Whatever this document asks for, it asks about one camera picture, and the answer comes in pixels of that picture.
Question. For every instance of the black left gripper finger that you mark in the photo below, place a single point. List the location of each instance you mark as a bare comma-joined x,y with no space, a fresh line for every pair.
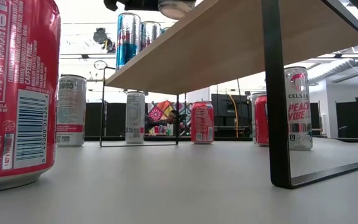
135,4

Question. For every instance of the blue silver Red Bull can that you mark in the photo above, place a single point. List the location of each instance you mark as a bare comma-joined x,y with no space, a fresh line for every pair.
150,32
128,43

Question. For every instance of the silver blue Celsius can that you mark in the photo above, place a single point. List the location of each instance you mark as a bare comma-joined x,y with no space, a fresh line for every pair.
176,8
253,105

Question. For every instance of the red soda can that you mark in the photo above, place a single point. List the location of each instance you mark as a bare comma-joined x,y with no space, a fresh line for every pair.
261,124
202,124
17,93

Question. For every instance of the wooden shelf with black legs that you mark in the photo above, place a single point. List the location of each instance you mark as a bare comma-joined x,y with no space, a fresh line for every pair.
228,46

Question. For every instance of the black ceiling-mounted device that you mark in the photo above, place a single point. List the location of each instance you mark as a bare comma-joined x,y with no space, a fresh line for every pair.
100,35

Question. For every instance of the white can with pink band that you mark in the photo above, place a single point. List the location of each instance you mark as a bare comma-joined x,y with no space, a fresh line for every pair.
71,109
135,118

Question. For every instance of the black partition panel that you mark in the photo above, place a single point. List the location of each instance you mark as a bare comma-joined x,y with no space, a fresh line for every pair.
113,119
225,109

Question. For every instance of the person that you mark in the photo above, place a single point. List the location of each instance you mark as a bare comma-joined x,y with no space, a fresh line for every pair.
171,119

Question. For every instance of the white Celsius Peach Vibe can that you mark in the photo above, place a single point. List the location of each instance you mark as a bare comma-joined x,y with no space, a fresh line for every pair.
298,105

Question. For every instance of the black cabinet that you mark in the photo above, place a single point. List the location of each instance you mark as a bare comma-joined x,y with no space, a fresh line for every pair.
350,119

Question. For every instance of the colourful patterned wall panel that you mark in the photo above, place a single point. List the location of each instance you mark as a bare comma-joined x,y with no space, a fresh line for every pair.
158,112

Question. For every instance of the black metal rig frame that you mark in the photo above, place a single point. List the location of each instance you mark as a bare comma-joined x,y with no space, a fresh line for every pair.
228,138

